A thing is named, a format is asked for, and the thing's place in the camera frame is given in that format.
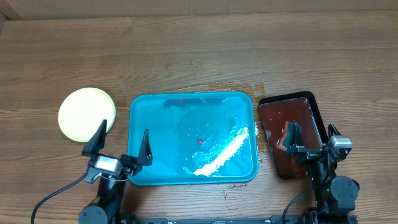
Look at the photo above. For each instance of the teal plastic tray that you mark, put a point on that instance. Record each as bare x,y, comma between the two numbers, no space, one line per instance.
195,138

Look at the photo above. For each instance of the black water tray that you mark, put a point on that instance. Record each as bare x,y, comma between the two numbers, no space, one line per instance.
301,108

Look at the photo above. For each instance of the yellow plate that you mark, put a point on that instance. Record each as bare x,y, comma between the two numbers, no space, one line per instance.
82,112

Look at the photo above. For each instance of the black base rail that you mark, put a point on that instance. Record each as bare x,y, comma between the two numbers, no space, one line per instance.
275,219

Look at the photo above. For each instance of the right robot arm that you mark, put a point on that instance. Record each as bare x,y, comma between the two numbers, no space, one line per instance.
334,195

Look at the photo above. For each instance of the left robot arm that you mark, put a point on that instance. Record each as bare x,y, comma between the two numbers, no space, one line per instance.
106,207

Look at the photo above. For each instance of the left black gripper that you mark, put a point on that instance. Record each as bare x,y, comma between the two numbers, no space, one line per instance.
131,166

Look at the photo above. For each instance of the pink and green sponge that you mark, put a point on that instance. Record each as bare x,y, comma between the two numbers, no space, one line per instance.
283,138

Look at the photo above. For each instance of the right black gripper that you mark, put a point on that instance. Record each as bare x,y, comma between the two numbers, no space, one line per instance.
311,149

